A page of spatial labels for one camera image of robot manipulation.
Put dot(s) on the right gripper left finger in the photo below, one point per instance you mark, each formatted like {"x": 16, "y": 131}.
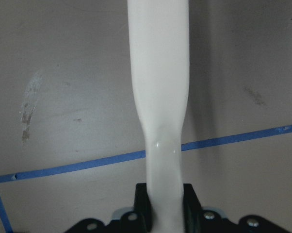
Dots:
{"x": 142, "y": 204}

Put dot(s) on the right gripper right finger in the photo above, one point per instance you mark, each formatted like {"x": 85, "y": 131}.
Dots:
{"x": 192, "y": 208}

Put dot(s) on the beige hand brush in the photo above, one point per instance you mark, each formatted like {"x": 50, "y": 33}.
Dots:
{"x": 160, "y": 61}

